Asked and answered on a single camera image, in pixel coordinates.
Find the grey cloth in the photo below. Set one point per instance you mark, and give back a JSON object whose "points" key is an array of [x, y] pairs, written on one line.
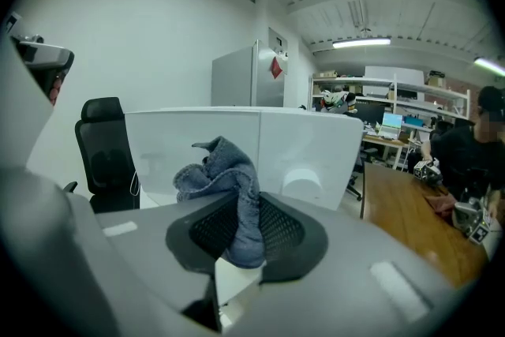
{"points": [[233, 177]]}

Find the large white board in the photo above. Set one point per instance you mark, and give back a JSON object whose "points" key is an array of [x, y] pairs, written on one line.
{"points": [[189, 130]]}

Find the colourful plush toy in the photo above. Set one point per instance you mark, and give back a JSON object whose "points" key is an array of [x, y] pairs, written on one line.
{"points": [[335, 100]]}

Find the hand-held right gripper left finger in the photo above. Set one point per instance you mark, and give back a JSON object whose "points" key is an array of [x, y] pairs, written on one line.
{"points": [[150, 268]]}

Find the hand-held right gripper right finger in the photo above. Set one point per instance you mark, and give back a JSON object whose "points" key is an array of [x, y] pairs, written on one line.
{"points": [[347, 268]]}

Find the brown wooden table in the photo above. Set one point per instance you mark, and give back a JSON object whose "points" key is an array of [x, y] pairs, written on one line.
{"points": [[402, 217]]}

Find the black mesh office chair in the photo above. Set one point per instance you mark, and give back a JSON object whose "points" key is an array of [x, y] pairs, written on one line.
{"points": [[102, 169]]}

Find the red hanging ornament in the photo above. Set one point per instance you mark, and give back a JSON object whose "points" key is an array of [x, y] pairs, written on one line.
{"points": [[277, 67]]}

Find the red cloth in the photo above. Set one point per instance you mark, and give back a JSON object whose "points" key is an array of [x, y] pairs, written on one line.
{"points": [[440, 207]]}

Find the white-legged wooden desk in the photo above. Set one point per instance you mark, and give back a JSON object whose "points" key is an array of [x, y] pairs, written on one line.
{"points": [[386, 142]]}

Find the white storage shelf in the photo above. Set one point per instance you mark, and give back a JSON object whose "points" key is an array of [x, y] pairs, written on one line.
{"points": [[394, 84]]}

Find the person's left hand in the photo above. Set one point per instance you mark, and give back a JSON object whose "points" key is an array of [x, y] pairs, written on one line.
{"points": [[56, 87]]}

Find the ceiling tube light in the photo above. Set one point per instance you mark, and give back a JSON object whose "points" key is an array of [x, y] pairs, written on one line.
{"points": [[491, 66], [361, 42]]}

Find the grey refrigerator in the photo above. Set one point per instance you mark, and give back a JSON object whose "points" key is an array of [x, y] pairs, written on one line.
{"points": [[236, 79]]}

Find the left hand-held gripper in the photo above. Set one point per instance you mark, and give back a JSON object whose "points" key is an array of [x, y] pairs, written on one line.
{"points": [[47, 55]]}

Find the black computer monitor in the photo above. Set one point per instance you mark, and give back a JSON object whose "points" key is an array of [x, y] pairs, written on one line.
{"points": [[369, 114]]}

